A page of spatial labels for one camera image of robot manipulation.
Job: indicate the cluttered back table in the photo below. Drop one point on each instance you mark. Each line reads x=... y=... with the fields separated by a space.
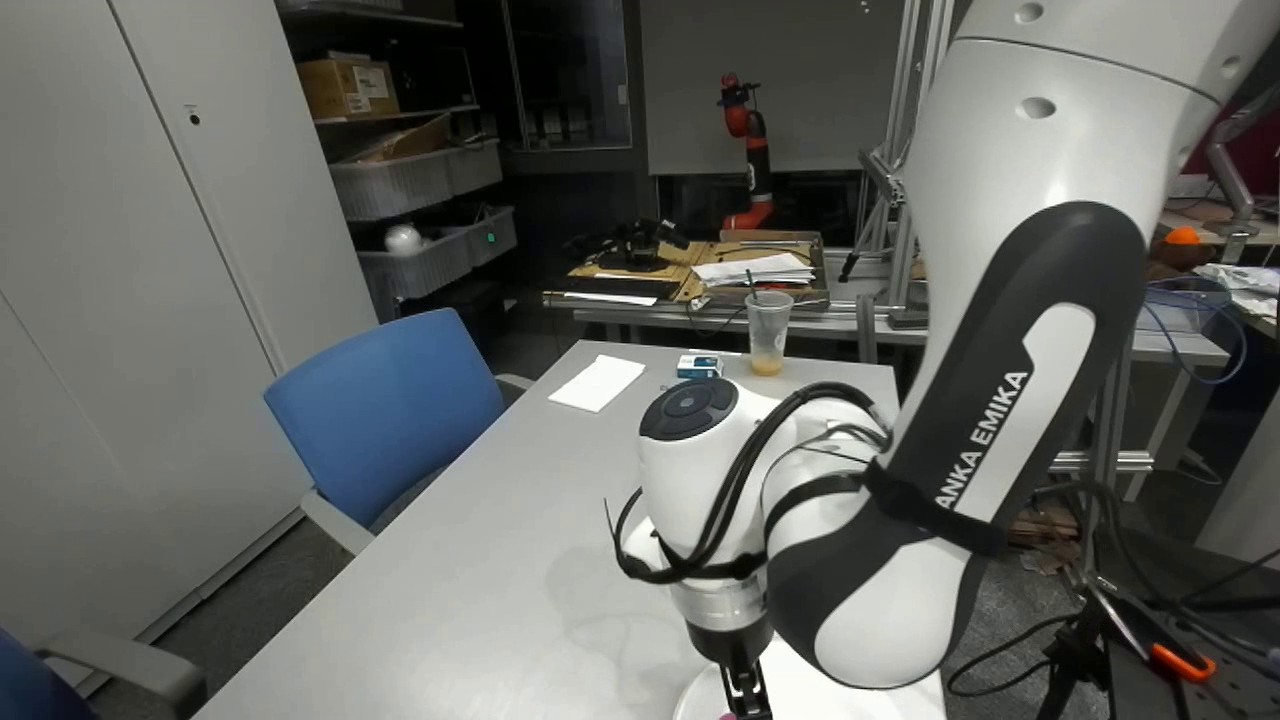
x=711 y=287

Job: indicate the red fire extinguisher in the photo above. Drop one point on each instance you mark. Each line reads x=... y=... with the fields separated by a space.
x=749 y=128

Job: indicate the grey storage bins shelf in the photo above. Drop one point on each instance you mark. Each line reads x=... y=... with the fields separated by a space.
x=411 y=144

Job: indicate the plastic cup with liquid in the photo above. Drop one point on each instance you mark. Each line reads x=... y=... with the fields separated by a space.
x=771 y=331

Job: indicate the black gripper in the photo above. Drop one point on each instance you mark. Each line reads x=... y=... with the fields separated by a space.
x=736 y=659

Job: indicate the blue chair at corner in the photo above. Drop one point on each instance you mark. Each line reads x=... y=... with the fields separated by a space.
x=32 y=690

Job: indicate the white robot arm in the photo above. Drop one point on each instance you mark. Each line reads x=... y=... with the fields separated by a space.
x=1033 y=184

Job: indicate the orange black clamp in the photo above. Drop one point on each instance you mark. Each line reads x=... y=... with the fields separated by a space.
x=1163 y=650

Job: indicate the black tripod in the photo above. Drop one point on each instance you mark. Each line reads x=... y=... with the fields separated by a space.
x=1081 y=641

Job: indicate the white paper sheet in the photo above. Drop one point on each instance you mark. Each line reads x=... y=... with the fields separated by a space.
x=597 y=387

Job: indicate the grey metal cabinet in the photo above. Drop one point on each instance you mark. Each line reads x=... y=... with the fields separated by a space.
x=171 y=241

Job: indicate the white foam plate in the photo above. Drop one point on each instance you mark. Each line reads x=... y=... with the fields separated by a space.
x=804 y=694

